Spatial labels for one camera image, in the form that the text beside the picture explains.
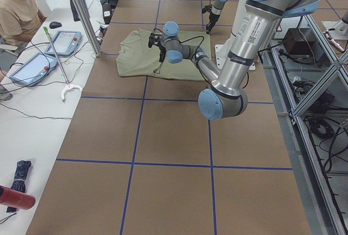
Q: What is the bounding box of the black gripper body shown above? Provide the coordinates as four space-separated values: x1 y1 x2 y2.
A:
202 5 222 30
148 32 166 63

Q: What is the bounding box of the olive green long-sleeve shirt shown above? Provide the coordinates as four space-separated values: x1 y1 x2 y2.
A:
116 29 204 81

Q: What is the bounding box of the far teach pendant tablet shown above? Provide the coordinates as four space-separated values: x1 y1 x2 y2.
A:
50 30 82 57

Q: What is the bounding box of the teach pendant tablet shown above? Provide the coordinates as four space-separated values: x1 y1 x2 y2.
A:
50 30 82 57
9 53 58 86

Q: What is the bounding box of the reacher grabber stick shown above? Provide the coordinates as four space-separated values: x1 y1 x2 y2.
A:
43 26 83 103

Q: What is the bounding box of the black computer mouse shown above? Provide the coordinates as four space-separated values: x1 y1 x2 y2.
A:
49 21 62 29

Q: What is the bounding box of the near teach pendant tablet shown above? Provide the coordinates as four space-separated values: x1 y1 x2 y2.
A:
9 53 58 86

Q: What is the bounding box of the seated person beige shirt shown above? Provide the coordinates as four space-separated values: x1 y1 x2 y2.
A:
1 0 47 47

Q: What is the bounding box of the folded dark blue umbrella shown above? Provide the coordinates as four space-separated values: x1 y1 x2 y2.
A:
7 160 32 213

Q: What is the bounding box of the red bottle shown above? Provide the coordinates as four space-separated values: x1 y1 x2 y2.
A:
1 186 36 210

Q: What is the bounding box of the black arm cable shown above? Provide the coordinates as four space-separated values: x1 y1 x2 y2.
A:
179 35 205 56

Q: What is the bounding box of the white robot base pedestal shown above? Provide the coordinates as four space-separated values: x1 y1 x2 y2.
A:
215 0 246 70

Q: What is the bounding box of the black box under frame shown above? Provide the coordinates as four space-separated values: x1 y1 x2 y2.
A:
283 28 316 55

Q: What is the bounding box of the aluminium frame post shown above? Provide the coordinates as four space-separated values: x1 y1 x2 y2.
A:
72 0 101 57

